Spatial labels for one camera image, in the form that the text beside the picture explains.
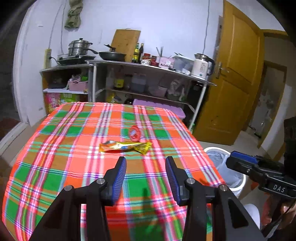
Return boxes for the green oil bottle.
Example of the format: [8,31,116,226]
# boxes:
[132,43,139,63]

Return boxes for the dark sauce bottle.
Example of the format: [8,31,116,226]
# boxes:
[137,43,144,64]

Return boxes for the hanging green cloth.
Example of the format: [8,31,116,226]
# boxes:
[64,0,83,29]

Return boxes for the clear plastic container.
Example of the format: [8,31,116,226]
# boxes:
[173,55,194,75]

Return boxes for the wooden cutting board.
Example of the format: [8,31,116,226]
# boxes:
[111,29,141,62]

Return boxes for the black frying pan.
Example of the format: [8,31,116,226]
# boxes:
[98,45,126,62]

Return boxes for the metal kitchen shelf rack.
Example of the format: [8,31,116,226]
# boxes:
[87,60,211,128]

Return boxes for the black induction cooker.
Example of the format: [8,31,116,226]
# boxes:
[48,55,95,65]

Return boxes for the plaid tablecloth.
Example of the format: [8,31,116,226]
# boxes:
[1,102,224,240]

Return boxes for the white trash bin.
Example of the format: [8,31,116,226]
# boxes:
[204,147,247,197]

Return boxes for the pink plastic basket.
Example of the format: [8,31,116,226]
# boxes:
[68,80,88,92]

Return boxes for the pink utensil holder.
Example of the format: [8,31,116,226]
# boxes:
[159,57,175,69]

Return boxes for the purple storage box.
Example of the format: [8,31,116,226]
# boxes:
[133,99,186,120]

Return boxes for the orange gold candy wrapper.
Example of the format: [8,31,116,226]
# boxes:
[99,140,152,155]

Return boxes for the steel steamer pot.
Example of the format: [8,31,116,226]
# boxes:
[68,38,98,56]

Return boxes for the person's right hand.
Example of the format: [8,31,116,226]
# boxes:
[261,195,295,230]

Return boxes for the white electric kettle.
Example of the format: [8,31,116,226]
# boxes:
[191,53,215,80]

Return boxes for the wooden side cabinet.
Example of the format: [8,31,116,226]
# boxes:
[40,64,93,114]

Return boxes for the yellow wooden door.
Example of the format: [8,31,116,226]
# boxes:
[193,1,264,145]

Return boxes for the red lid jar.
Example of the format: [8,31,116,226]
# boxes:
[140,53,151,65]

